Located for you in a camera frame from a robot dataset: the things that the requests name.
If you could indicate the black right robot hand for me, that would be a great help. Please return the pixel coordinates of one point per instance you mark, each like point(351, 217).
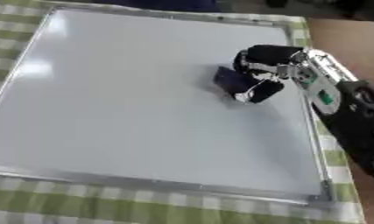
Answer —
point(269, 58)

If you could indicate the dark blue whiteboard eraser brush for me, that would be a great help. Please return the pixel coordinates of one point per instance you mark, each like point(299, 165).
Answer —
point(233, 81)

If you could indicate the silver and black right robot arm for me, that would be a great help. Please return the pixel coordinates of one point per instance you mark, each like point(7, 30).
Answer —
point(348, 110)

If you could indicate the person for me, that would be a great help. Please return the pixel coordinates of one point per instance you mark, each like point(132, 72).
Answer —
point(159, 4)

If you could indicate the white whiteboard with silver frame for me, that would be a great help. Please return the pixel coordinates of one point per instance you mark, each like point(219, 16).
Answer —
point(118, 110)

